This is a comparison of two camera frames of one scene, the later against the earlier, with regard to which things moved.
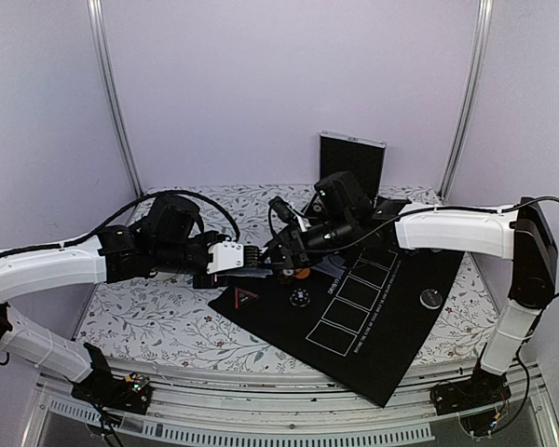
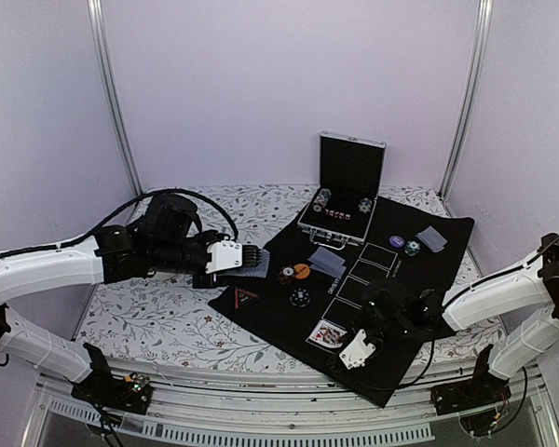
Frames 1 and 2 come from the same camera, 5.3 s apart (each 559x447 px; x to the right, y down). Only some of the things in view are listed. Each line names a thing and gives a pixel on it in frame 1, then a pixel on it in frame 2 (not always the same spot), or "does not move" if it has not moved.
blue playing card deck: x=248 y=272 does not move
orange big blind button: x=302 y=273 does not move
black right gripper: x=289 y=255 to x=366 y=315
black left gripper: x=210 y=283 does not move
